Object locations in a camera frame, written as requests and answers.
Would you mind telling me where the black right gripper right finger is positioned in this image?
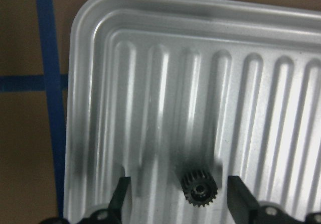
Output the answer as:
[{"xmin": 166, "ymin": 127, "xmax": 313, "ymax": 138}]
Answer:
[{"xmin": 227, "ymin": 175, "xmax": 260, "ymax": 224}]

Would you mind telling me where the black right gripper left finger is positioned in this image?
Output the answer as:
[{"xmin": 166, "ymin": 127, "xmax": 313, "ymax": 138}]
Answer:
[{"xmin": 107, "ymin": 177, "xmax": 131, "ymax": 223}]

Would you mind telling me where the small black bearing gear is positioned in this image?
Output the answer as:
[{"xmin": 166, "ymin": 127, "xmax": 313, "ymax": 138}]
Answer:
[{"xmin": 181, "ymin": 169, "xmax": 218, "ymax": 207}]

